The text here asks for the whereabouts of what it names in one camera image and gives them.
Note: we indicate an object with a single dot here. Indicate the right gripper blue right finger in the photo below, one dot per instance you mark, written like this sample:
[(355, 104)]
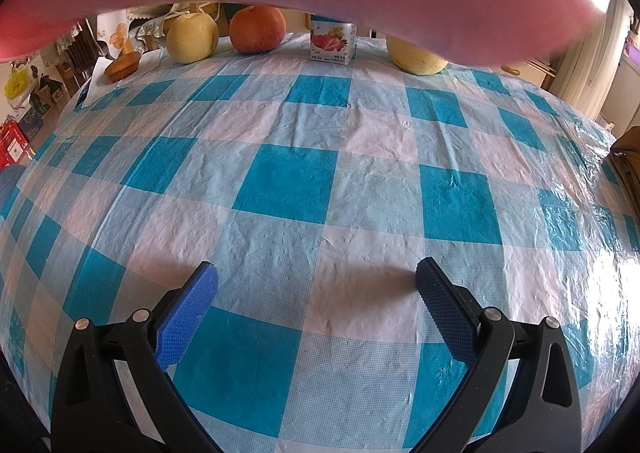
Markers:
[(542, 410)]

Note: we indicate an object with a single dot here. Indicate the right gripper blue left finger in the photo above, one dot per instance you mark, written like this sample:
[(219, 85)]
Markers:
[(90, 410)]

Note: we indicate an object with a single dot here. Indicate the red gift bags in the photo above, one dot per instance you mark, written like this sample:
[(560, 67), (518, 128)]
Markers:
[(14, 146)]

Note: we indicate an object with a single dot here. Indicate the blue white checkered tablecloth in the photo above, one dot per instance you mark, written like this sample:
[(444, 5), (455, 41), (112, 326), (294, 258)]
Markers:
[(315, 189)]

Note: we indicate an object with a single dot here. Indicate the white paper napkin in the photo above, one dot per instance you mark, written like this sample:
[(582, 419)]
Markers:
[(99, 85)]

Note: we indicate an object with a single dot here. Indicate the white curtain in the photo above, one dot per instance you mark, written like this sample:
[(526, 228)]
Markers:
[(588, 67)]

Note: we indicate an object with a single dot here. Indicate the yellow plastic bag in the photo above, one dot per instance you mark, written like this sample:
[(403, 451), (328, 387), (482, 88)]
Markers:
[(18, 82)]

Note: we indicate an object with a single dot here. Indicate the brown muffin cake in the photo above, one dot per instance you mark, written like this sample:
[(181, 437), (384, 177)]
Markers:
[(123, 66)]

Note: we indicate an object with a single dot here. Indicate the dark wooden chair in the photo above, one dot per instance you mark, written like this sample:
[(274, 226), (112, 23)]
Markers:
[(77, 51)]

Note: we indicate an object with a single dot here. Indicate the small yellow pear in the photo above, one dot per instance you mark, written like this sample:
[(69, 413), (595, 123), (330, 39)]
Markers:
[(413, 59)]

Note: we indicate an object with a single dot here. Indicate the large yellow pear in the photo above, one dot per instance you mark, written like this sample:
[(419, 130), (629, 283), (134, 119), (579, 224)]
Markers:
[(192, 37)]

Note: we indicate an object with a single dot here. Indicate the red orange apple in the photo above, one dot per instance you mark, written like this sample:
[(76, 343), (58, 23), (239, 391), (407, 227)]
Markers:
[(256, 29)]

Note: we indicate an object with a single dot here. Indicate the white yogurt drink bottle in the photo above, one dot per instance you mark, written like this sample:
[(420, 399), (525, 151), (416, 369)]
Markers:
[(331, 41)]

